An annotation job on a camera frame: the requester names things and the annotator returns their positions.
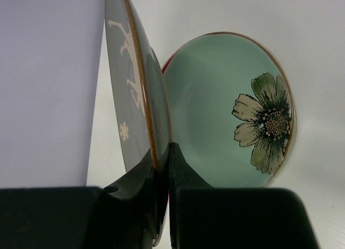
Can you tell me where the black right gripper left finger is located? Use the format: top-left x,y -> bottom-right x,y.
1,149 -> 158,248

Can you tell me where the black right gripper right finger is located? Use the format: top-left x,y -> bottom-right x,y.
168,143 -> 319,248

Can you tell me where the light green flower plate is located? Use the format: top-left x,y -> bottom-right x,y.
163,32 -> 296,188

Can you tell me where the red and teal plate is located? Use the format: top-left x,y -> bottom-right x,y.
162,54 -> 175,73

